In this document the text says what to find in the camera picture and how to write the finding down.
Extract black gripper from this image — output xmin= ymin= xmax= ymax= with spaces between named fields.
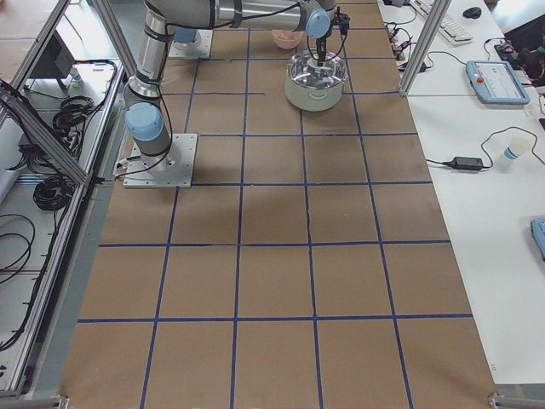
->
xmin=313 ymin=6 xmax=350 ymax=65

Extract glass pot lid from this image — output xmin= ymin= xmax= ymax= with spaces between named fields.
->
xmin=287 ymin=49 xmax=347 ymax=89

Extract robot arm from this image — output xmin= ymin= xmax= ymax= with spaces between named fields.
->
xmin=174 ymin=27 xmax=201 ymax=48
xmin=125 ymin=1 xmax=357 ymax=184

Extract white electric cooking pot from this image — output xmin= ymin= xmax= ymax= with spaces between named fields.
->
xmin=285 ymin=49 xmax=347 ymax=112

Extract pink bowl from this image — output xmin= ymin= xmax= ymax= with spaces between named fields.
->
xmin=272 ymin=30 xmax=303 ymax=50

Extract white keyboard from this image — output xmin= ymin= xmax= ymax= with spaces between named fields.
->
xmin=410 ymin=0 xmax=473 ymax=46

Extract black computer mouse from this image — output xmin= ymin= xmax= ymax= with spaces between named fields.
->
xmin=462 ymin=7 xmax=482 ymax=20

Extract blue teach pendant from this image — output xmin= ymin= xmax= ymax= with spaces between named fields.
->
xmin=531 ymin=217 xmax=545 ymax=260
xmin=465 ymin=60 xmax=531 ymax=105

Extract black power adapter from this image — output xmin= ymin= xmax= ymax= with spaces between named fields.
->
xmin=442 ymin=157 xmax=485 ymax=171

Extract paper cup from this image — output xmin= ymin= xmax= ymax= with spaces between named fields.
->
xmin=503 ymin=137 xmax=531 ymax=160

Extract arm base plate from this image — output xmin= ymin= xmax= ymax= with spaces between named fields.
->
xmin=169 ymin=27 xmax=213 ymax=60
xmin=123 ymin=133 xmax=198 ymax=188

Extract aluminium frame post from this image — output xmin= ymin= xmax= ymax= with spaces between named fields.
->
xmin=399 ymin=0 xmax=451 ymax=96

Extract coiled black cables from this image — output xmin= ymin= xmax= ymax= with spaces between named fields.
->
xmin=32 ymin=174 xmax=72 ymax=213

